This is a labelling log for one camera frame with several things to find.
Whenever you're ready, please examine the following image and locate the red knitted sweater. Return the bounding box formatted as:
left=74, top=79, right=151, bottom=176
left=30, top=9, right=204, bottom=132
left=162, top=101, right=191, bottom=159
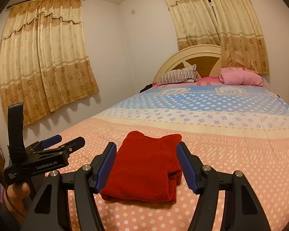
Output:
left=100, top=131, right=183, bottom=203

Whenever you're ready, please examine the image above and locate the pink pillow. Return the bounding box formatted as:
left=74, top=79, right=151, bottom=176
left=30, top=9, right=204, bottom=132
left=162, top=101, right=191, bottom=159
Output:
left=219, top=67, right=264, bottom=86

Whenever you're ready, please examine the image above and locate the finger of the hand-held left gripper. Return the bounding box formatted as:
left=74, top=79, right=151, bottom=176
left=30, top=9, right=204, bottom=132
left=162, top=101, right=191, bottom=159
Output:
left=41, top=135, right=62, bottom=150
left=59, top=136, right=85, bottom=156

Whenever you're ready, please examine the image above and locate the black cable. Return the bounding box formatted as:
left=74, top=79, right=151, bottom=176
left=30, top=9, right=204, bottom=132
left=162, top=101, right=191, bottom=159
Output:
left=5, top=190, right=27, bottom=219

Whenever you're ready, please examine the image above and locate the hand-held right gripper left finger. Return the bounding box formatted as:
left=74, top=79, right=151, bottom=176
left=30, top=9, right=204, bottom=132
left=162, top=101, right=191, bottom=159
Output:
left=20, top=141, right=117, bottom=231

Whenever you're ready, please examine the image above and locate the polka dot bedsheet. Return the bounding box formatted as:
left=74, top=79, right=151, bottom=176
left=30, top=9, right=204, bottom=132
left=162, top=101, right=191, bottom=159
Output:
left=45, top=83, right=289, bottom=231

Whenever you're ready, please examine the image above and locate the wide cream floral curtain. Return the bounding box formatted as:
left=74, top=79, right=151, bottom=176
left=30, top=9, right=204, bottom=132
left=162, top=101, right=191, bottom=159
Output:
left=0, top=0, right=100, bottom=127

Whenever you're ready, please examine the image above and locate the dark cloth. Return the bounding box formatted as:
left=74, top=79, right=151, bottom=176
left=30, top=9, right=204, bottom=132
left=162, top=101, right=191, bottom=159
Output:
left=139, top=84, right=155, bottom=94

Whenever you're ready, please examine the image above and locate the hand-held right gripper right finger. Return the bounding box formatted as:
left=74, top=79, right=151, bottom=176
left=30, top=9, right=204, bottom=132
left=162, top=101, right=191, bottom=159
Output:
left=176, top=141, right=271, bottom=231

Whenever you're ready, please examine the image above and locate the striped pillow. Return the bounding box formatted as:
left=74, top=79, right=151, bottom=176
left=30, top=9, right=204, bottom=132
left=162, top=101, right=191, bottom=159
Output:
left=156, top=64, right=198, bottom=86

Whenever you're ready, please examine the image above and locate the person's left hand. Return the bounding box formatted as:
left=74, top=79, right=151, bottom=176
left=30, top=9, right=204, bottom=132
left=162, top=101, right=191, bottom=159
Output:
left=4, top=182, right=34, bottom=219

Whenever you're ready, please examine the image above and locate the pink floral sheet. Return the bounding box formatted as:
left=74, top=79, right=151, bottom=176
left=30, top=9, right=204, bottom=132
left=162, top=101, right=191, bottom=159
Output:
left=152, top=76, right=223, bottom=88

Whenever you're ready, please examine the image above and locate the cream floral curtain panel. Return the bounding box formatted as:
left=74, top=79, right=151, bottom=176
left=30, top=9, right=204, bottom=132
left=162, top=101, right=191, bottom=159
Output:
left=201, top=0, right=270, bottom=75
left=161, top=0, right=223, bottom=51

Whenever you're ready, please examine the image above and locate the dark curtain rod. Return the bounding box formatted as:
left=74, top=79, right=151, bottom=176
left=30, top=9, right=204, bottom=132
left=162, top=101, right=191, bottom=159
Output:
left=7, top=0, right=87, bottom=9

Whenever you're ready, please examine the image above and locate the cream wooden headboard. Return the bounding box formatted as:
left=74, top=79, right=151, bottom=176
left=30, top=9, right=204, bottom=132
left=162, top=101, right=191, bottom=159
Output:
left=152, top=44, right=222, bottom=83

